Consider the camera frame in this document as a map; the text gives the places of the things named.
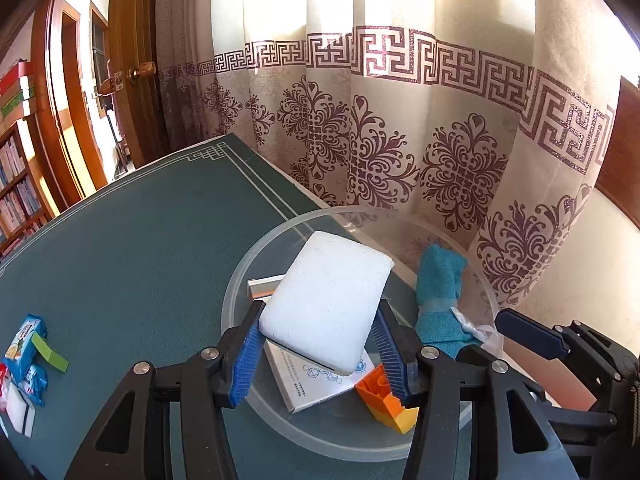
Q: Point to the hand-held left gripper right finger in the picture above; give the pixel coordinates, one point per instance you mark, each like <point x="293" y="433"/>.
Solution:
<point x="390" y="360"/>

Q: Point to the white printed paper box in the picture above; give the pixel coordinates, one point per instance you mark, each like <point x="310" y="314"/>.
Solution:
<point x="310" y="385"/>

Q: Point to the wooden door frame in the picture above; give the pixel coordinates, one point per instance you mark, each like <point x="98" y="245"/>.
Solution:
<point x="42" y="110"/>

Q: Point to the teal cloth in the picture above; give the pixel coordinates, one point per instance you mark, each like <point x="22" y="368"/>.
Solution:
<point x="440" y="285"/>

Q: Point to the white sponge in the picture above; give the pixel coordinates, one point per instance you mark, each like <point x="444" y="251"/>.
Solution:
<point x="20" y="410"/>

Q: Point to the brass door knob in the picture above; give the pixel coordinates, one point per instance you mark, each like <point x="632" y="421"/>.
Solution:
<point x="142" y="71"/>
<point x="107" y="85"/>

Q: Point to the clear plastic wrapper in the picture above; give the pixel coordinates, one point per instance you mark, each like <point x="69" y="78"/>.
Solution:
<point x="472" y="330"/>

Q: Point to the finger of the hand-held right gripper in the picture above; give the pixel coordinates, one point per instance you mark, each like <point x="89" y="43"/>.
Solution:
<point x="530" y="334"/>

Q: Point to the cream patterned curtain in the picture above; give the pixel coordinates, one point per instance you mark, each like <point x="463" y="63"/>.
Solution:
<point x="400" y="110"/>

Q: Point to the wooden door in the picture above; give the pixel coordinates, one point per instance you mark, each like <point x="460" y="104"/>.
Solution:
<point x="135" y="20"/>

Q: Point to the white sponge block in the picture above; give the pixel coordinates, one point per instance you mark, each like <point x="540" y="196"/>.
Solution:
<point x="325" y="300"/>

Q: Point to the red and white snack packet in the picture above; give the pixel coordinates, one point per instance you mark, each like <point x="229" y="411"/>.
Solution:
<point x="4" y="385"/>

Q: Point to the green box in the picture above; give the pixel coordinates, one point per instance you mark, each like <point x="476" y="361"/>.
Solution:
<point x="15" y="105"/>

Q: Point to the red box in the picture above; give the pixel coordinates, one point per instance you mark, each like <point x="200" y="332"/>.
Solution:
<point x="12" y="77"/>

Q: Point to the clear plastic basin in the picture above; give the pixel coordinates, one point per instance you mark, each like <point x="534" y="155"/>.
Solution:
<point x="310" y="440"/>

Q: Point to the wooden window frame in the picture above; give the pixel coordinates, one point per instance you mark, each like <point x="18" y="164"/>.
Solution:
<point x="622" y="160"/>

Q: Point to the green toy brick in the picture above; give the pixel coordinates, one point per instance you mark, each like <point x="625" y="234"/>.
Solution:
<point x="50" y="355"/>

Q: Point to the orange and yellow toy brick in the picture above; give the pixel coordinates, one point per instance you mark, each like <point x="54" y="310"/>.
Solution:
<point x="380" y="400"/>

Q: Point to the blue snack packet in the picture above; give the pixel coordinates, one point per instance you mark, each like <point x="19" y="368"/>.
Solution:
<point x="35" y="384"/>
<point x="22" y="345"/>

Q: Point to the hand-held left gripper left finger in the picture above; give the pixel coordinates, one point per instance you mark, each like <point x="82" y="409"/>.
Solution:
<point x="245" y="360"/>

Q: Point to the wooden bookshelf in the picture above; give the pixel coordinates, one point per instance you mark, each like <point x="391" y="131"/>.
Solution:
<point x="20" y="185"/>

